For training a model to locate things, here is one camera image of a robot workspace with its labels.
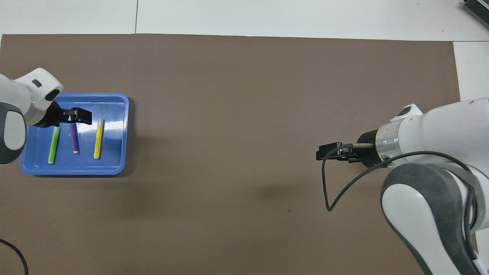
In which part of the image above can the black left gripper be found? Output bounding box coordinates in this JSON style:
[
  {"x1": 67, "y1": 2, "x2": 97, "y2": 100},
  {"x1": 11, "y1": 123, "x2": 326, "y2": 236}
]
[{"x1": 38, "y1": 100, "x2": 92, "y2": 128}]

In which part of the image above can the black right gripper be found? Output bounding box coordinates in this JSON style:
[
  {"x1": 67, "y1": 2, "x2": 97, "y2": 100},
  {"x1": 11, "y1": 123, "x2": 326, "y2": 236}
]
[{"x1": 316, "y1": 130, "x2": 379, "y2": 169}]

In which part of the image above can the purple pen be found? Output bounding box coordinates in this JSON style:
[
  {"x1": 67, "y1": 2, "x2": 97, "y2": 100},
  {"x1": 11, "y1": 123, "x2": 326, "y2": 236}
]
[{"x1": 69, "y1": 123, "x2": 80, "y2": 154}]

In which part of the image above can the yellow pen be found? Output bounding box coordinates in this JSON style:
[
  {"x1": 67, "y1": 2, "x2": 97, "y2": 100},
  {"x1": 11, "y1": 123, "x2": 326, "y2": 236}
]
[{"x1": 94, "y1": 118, "x2": 105, "y2": 159}]

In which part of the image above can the green pen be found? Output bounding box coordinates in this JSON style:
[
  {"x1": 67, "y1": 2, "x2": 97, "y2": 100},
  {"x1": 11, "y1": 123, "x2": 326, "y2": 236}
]
[{"x1": 48, "y1": 126, "x2": 61, "y2": 164}]

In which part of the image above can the blue plastic tray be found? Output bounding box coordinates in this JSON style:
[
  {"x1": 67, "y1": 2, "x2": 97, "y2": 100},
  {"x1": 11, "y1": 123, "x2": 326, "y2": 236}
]
[{"x1": 20, "y1": 92, "x2": 130, "y2": 176}]

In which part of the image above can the brown table mat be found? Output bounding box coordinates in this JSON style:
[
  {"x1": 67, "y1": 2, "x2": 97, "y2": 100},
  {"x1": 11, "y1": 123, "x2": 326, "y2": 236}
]
[{"x1": 0, "y1": 34, "x2": 477, "y2": 275}]

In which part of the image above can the grey ribbed device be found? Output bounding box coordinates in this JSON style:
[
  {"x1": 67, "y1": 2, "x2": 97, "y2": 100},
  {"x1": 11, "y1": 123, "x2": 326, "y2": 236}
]
[{"x1": 462, "y1": 0, "x2": 489, "y2": 29}]

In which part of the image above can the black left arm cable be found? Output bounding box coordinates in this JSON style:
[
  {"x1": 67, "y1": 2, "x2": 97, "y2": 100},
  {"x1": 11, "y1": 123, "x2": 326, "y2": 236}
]
[{"x1": 0, "y1": 239, "x2": 29, "y2": 275}]

